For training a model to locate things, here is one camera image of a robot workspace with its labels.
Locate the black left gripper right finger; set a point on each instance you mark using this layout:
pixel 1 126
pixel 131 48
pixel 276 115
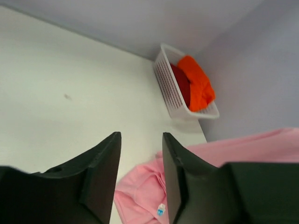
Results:
pixel 234 193

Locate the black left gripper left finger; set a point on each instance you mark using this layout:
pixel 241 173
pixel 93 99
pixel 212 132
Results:
pixel 79 191

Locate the pink t shirt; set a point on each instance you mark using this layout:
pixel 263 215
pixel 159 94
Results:
pixel 140 196

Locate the orange t shirt in basket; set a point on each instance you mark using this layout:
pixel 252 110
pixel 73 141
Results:
pixel 201 92

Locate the white plastic basket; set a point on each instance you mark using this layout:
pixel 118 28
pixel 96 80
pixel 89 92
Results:
pixel 170 89

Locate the dark red t shirt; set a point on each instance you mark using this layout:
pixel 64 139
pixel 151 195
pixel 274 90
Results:
pixel 183 83

